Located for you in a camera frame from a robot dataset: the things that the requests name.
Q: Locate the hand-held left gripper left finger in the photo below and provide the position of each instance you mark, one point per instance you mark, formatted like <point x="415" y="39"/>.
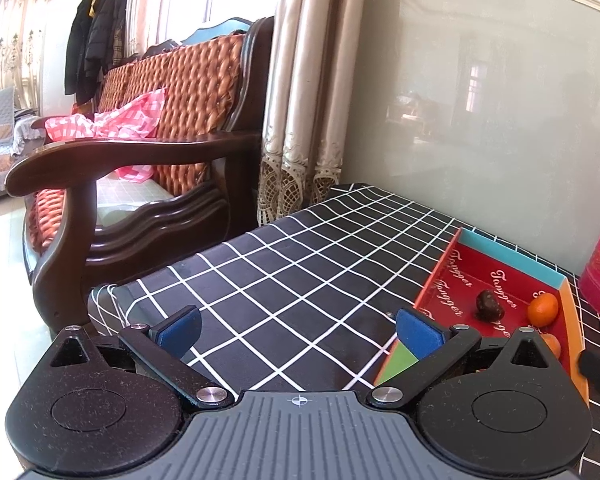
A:
<point x="180" y="331"/>

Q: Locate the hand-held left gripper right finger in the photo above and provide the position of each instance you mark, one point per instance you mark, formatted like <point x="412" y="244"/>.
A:
<point x="417" y="334"/>

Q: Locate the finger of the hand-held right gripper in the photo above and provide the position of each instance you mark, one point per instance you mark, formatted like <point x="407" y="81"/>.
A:
<point x="597" y="372"/>

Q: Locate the small orange mandarin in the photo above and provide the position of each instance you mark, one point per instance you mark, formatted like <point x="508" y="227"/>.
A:
<point x="553" y="346"/>
<point x="542" y="309"/>

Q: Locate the colourful cardboard box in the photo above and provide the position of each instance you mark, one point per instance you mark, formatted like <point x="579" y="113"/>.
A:
<point x="465" y="280"/>

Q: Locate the dark brown wrinkled fruit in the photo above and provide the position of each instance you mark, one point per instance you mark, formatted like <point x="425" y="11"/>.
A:
<point x="488" y="305"/>

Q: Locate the black grid tablecloth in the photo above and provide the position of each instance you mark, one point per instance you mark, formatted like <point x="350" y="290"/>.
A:
<point x="305" y="285"/>

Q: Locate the pale sofa seat pad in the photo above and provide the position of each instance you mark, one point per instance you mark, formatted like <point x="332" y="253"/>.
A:
<point x="130" y="200"/>

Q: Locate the dark wooden sofa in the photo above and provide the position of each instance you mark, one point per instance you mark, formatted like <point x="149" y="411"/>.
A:
<point x="130" y="152"/>

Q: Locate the pink checked cloth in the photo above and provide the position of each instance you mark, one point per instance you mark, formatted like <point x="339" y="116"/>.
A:
<point x="130" y="120"/>

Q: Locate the orange woven sofa cushion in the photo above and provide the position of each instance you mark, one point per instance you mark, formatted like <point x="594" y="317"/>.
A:
<point x="195" y="95"/>

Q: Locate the grey covered sofa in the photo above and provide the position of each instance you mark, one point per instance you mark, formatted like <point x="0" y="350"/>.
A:
<point x="0" y="135"/>

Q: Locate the beige lace-trimmed curtain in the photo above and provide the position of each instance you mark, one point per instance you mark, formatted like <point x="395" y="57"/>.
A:
<point x="305" y="85"/>

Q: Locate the black coat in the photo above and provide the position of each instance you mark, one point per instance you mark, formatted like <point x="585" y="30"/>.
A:
<point x="107" y="30"/>
<point x="77" y="45"/>

